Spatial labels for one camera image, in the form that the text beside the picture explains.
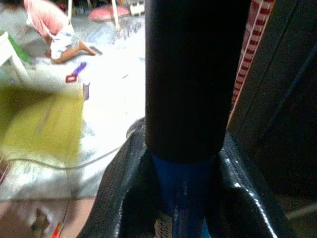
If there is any child in pink shirt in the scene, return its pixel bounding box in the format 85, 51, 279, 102
23, 0, 104, 64

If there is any thin grey floor cable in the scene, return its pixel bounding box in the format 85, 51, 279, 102
8, 145, 122, 171

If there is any white table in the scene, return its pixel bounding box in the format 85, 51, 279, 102
0, 31, 32, 80

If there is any orange-red snack wrapper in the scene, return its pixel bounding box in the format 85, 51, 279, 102
52, 221, 64, 238

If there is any blue-handled broom with green bristles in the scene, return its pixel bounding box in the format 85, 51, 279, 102
145, 0, 251, 238

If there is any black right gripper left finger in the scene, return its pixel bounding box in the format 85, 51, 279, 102
80, 118, 171, 238

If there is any purple plastic toy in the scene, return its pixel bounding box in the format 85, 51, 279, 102
73, 61, 88, 77
82, 81, 91, 102

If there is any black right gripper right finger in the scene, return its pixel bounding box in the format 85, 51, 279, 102
205, 131, 298, 238

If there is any pink cushion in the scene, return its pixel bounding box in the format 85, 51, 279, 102
88, 4, 130, 22

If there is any yellow-green dustpan with red handle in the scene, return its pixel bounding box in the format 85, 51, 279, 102
0, 83, 86, 162

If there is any brown crumpled wrapper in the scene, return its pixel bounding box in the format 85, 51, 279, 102
29, 207, 50, 233

